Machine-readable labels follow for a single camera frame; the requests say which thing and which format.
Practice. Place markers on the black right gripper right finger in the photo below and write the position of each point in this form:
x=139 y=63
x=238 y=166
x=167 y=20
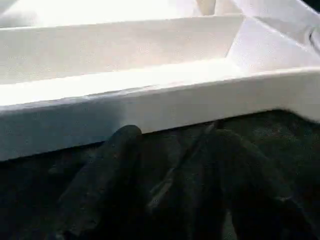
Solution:
x=255 y=195

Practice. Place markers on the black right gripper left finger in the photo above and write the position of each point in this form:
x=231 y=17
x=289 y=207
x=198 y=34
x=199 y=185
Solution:
x=100 y=187

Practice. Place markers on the white plastic table top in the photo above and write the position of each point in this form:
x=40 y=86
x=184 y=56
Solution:
x=150 y=62

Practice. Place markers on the black work mat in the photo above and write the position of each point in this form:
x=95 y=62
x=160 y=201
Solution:
x=30 y=200

